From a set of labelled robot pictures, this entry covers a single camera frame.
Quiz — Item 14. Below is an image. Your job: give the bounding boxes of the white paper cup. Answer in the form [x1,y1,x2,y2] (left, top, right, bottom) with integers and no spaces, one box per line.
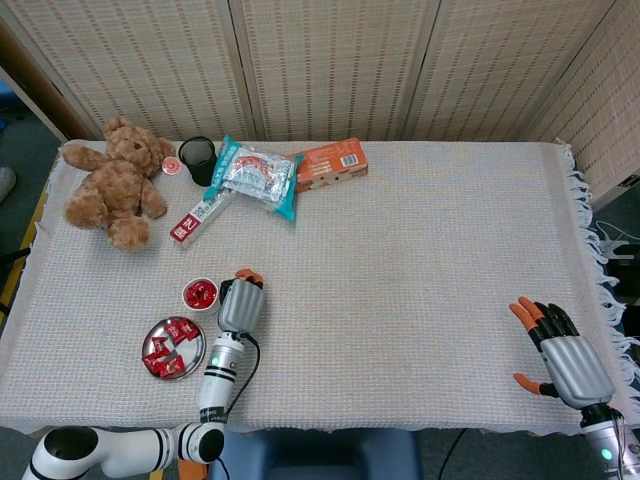
[181,277,222,316]

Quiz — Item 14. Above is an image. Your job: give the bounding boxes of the orange block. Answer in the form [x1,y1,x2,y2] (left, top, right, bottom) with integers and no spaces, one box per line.
[177,459,209,480]

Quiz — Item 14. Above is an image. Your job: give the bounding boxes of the grey white shoe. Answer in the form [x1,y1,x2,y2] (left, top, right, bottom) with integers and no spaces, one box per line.
[0,166,18,204]

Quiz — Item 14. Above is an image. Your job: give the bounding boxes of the brown wooden board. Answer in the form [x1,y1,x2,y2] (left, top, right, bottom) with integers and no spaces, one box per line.
[0,19,91,144]

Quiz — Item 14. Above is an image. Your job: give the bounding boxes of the beige woven screen panel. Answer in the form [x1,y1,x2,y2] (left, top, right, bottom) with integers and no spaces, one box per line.
[402,0,619,144]
[524,0,640,211]
[0,0,256,144]
[228,0,444,144]

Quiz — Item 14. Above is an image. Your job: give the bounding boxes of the brown teddy bear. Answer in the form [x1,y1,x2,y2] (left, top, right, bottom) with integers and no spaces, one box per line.
[59,115,177,251]

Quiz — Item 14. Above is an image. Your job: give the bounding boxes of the teal silver snack bag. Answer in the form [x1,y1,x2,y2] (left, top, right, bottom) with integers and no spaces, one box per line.
[202,133,305,223]

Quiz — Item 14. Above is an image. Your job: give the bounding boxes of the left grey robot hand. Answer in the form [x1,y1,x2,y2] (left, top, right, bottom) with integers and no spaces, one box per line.
[218,268,266,334]

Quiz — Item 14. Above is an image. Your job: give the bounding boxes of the black mesh pen holder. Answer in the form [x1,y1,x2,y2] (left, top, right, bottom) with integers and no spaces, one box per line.
[177,136,219,188]

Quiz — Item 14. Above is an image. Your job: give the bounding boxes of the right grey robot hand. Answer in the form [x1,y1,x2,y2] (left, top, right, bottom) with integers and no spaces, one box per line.
[508,296,616,409]

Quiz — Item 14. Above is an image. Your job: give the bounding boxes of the white woven tablecloth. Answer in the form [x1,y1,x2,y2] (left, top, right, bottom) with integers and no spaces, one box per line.
[0,137,640,439]

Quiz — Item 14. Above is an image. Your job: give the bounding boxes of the long white red box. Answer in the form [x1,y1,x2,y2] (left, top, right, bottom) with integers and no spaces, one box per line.
[169,192,235,250]

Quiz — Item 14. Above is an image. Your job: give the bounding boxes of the silver metal plate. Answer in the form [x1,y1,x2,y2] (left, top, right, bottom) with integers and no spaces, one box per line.
[141,315,207,381]

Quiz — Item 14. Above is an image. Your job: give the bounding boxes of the orange biscuit box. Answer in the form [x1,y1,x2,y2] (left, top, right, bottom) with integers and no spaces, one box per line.
[292,137,370,194]

